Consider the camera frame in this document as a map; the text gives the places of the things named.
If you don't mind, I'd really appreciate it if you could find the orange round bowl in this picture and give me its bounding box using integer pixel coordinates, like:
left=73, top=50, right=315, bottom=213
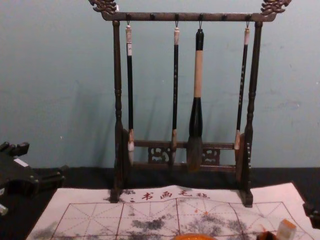
left=173, top=233, right=212, bottom=240

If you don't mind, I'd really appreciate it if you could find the white felt mat, red grid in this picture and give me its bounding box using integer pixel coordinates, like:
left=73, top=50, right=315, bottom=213
left=25, top=183, right=320, bottom=240

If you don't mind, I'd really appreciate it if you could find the black table cloth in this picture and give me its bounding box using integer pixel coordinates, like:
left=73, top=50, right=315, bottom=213
left=0, top=165, right=320, bottom=240

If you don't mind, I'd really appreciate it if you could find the white and orange seal block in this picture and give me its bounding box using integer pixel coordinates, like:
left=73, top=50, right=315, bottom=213
left=279, top=218, right=298, bottom=237

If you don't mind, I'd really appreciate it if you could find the thick black and tan brush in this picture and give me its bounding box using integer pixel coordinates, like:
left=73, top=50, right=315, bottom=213
left=186, top=20, right=205, bottom=174

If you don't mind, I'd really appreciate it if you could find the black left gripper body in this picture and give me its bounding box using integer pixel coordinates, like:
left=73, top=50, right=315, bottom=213
left=0, top=152, right=42, bottom=201

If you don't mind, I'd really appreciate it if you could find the dark wooden brush rack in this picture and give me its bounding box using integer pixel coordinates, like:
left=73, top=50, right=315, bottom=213
left=88, top=0, right=292, bottom=208

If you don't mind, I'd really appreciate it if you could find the black brush with white label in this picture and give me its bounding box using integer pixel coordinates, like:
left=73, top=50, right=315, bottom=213
left=124, top=20, right=136, bottom=167

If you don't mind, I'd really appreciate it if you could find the thin black calligraphy brush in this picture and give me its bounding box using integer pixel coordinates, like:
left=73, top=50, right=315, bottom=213
left=233, top=20, right=251, bottom=151
left=170, top=20, right=182, bottom=165

